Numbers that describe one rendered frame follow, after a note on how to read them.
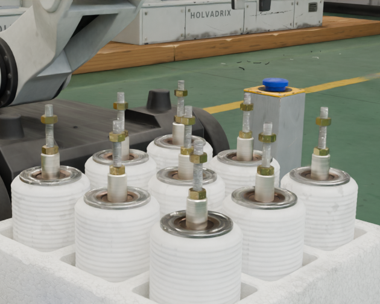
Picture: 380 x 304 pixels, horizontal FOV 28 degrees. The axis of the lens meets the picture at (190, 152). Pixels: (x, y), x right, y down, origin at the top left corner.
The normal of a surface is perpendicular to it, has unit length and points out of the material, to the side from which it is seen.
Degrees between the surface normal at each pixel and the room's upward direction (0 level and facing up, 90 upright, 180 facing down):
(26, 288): 90
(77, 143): 0
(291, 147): 90
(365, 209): 0
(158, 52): 90
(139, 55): 90
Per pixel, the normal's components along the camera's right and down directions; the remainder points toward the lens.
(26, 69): -0.68, 0.18
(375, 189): 0.02, -0.96
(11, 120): 0.29, 0.20
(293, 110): 0.75, 0.19
